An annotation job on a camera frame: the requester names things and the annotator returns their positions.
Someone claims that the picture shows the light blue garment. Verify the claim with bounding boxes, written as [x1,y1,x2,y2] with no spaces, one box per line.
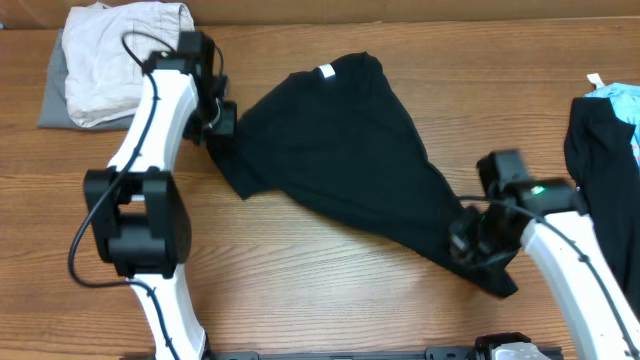
[586,73,639,163]

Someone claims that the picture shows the black t-shirt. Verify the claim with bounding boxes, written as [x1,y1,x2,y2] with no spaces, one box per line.
[207,52,518,297]

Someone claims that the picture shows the beige folded trousers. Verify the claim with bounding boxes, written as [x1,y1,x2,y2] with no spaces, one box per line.
[61,2,195,128]

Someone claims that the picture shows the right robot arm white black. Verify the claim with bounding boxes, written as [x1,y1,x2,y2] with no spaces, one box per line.
[449,150,639,359]

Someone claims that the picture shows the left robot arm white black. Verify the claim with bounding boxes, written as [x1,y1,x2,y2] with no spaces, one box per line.
[67,31,238,359]

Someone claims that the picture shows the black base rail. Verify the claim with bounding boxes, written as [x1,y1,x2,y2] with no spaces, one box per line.
[203,333,564,360]

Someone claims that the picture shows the grey folded garment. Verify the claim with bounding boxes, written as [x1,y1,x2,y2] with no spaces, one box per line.
[38,29,142,130]

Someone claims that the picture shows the black garment pile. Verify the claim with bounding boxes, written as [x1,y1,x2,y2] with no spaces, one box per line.
[564,98,639,314]

